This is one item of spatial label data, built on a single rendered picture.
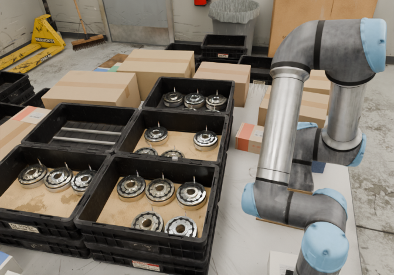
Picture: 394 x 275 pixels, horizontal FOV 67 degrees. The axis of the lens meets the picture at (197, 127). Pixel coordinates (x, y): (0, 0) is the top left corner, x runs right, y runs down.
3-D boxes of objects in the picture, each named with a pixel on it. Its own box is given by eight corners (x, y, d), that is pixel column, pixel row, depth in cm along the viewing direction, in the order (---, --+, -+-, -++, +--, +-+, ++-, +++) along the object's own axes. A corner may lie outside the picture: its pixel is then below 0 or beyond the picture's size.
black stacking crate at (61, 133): (143, 129, 140) (139, 109, 133) (118, 175, 117) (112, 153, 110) (67, 122, 147) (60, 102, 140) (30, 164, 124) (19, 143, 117)
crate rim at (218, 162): (228, 119, 127) (229, 114, 125) (220, 169, 104) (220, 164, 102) (141, 112, 134) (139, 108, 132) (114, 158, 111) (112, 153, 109)
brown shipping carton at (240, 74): (248, 88, 186) (250, 65, 176) (244, 107, 169) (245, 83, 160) (203, 84, 193) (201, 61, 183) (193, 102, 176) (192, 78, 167)
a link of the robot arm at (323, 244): (353, 225, 54) (350, 264, 48) (338, 260, 60) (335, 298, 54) (309, 210, 57) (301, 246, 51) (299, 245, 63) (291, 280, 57)
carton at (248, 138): (272, 141, 146) (274, 128, 141) (268, 156, 137) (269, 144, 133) (241, 133, 151) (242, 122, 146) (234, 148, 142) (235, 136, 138)
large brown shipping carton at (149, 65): (195, 78, 199) (193, 50, 186) (186, 103, 176) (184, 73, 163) (138, 76, 205) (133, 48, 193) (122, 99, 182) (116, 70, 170)
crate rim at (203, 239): (220, 169, 104) (220, 164, 102) (205, 248, 81) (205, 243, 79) (114, 158, 111) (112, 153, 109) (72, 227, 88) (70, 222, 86)
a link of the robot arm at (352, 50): (317, 140, 111) (321, 8, 70) (363, 146, 104) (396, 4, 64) (312, 167, 105) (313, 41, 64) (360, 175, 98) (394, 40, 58)
